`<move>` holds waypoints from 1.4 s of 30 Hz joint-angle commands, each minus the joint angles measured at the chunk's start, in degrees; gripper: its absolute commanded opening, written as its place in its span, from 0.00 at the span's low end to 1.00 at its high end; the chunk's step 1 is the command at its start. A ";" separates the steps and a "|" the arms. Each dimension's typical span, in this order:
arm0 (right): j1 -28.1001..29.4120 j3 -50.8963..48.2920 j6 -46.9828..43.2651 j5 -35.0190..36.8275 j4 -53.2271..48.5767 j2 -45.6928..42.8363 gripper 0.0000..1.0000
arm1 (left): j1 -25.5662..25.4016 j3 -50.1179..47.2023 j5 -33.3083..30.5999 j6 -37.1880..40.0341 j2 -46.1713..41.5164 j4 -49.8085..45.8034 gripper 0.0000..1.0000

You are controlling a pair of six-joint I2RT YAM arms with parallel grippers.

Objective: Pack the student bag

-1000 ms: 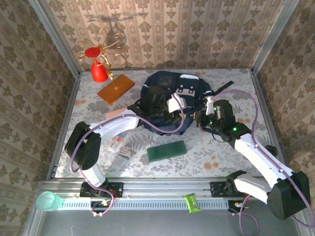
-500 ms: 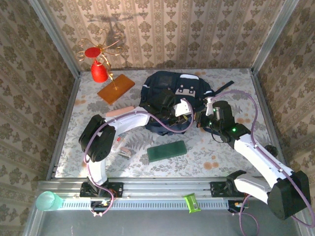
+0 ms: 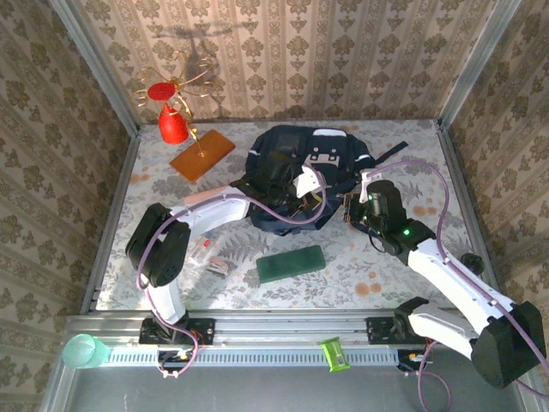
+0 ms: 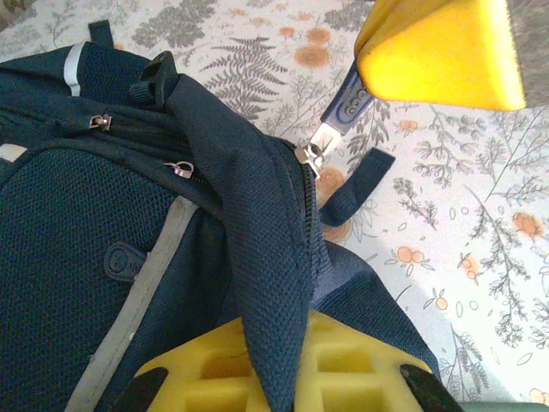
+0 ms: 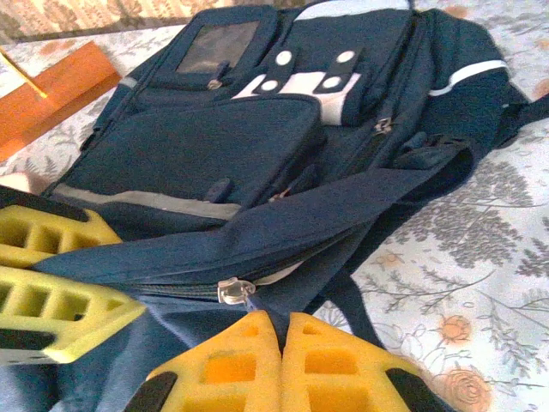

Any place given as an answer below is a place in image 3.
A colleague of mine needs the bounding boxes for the teal plastic cup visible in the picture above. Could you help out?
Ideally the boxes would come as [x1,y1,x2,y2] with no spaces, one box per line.
[61,333,113,370]

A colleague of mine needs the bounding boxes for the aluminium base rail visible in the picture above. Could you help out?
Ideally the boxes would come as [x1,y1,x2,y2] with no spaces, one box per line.
[63,309,528,348]

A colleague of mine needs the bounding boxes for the navy blue backpack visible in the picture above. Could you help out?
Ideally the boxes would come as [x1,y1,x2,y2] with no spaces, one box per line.
[246,124,411,236]

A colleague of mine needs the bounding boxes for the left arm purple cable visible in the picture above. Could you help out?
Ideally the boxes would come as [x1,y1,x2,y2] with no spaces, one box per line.
[136,171,328,379]

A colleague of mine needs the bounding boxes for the white slotted cable duct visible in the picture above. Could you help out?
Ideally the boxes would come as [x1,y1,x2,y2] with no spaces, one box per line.
[105,345,402,368]

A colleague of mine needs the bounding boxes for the green pencil case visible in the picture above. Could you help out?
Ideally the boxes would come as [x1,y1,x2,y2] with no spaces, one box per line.
[256,245,326,284]

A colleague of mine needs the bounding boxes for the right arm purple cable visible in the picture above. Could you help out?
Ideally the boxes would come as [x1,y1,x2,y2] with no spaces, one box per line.
[359,161,549,411]

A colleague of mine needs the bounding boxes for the small controller board with wires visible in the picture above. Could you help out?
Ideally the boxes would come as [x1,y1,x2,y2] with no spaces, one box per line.
[396,347,435,373]
[156,348,195,367]

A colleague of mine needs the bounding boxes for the grey metal shelf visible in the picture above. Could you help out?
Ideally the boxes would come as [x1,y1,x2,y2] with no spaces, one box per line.
[40,342,542,412]

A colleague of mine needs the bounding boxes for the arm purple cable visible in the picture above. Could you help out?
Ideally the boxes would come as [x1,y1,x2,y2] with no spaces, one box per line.
[136,171,328,379]
[359,161,549,411]

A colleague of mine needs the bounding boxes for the aluminium table side rail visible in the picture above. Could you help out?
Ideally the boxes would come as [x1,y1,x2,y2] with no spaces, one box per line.
[435,122,518,313]
[80,130,142,314]

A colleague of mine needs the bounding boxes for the red disc shade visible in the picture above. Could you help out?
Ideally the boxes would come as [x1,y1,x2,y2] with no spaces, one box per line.
[147,82,178,103]

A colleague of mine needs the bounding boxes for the red cone shade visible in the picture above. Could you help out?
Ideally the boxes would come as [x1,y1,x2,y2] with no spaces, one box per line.
[157,106,190,145]

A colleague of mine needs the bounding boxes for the aluminium frame post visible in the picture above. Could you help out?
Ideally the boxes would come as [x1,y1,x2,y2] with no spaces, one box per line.
[437,0,525,130]
[49,0,142,136]

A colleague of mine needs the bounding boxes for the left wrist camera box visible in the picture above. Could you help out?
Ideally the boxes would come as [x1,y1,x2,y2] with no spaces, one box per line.
[293,164,323,199]

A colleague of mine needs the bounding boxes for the clear plastic pen pack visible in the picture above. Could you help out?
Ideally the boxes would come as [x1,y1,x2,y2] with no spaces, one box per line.
[190,237,218,266]

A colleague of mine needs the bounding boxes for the green snack packet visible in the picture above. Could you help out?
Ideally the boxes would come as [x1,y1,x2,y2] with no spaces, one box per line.
[320,337,351,373]

